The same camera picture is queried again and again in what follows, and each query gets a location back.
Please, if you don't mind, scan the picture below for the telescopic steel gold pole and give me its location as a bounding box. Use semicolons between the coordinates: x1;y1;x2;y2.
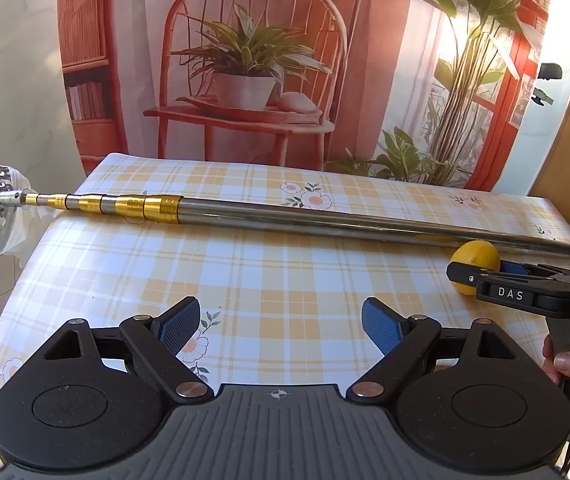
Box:
0;166;570;257

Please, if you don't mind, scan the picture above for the printed room backdrop cloth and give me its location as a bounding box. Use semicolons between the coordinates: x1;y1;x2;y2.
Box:
57;0;550;191

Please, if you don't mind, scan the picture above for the yellow lemon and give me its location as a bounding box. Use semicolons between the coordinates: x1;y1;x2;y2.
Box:
450;240;501;271

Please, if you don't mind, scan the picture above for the black device on stand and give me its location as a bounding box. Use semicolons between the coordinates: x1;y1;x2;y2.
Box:
531;62;564;108

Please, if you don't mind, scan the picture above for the plaid floral tablecloth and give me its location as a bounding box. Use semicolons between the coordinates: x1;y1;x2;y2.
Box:
0;153;570;480

